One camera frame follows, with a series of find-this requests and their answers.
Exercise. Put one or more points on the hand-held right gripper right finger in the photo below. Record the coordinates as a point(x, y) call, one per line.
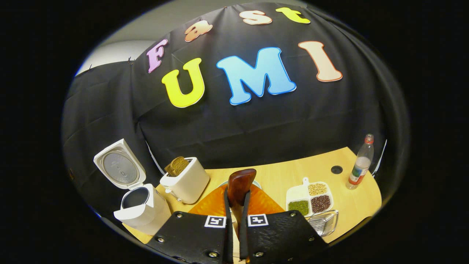
point(278, 238)

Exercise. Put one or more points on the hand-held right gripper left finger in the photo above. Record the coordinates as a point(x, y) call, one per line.
point(190, 238)

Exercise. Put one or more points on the clear chopstick holder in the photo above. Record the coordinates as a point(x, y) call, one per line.
point(324, 223)

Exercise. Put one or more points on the white rice cooker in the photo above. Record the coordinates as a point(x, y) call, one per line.
point(146, 216)

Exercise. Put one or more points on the brown wooden spoon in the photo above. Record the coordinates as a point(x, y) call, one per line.
point(240, 185)

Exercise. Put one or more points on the white divided bean dish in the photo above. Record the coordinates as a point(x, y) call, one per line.
point(296, 193)

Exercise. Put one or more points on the white toaster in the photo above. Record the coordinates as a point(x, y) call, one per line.
point(190, 183)

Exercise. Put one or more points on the green plate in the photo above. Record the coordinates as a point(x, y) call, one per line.
point(222, 184)

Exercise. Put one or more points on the brown bread slice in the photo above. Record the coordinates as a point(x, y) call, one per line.
point(177, 165)

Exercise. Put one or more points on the black table grommet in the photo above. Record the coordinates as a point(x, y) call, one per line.
point(336, 169)

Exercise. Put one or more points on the clear plastic bottle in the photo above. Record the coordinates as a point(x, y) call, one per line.
point(361, 165)

